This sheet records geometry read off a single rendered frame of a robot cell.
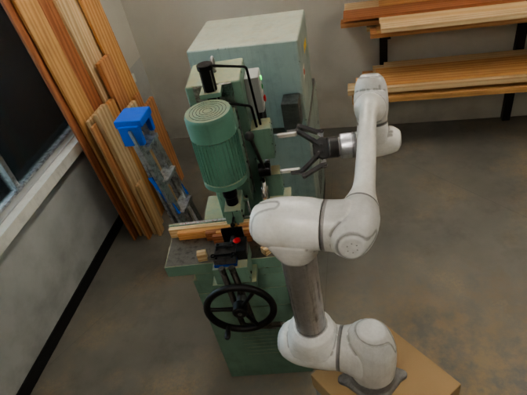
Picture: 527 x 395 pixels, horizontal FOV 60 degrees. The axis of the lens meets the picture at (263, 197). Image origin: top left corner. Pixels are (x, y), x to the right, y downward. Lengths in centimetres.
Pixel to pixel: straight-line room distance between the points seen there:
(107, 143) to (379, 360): 222
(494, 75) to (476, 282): 153
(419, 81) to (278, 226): 264
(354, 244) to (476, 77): 274
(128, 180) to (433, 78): 230
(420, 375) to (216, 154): 107
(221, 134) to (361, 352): 86
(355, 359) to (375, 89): 87
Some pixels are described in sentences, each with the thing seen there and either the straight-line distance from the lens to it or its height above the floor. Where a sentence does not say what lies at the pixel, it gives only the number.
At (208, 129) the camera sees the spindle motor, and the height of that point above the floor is 148.
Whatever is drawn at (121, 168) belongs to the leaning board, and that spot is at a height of 63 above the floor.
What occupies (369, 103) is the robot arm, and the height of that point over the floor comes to 153.
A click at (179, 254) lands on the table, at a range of 199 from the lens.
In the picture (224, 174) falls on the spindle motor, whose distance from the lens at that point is 169.
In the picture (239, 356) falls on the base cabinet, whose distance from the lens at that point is 245.
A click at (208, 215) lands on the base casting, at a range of 229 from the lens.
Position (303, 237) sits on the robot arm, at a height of 147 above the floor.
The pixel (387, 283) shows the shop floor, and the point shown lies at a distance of 290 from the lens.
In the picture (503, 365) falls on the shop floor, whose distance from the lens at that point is 268.
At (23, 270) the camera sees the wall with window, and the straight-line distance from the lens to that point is 293.
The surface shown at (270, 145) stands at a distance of 191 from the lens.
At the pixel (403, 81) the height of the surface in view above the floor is 63.
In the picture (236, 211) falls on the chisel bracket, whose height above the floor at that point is 107.
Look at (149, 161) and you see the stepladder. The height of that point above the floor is 90.
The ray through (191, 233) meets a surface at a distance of 202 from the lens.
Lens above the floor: 225
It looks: 39 degrees down
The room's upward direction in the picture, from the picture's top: 12 degrees counter-clockwise
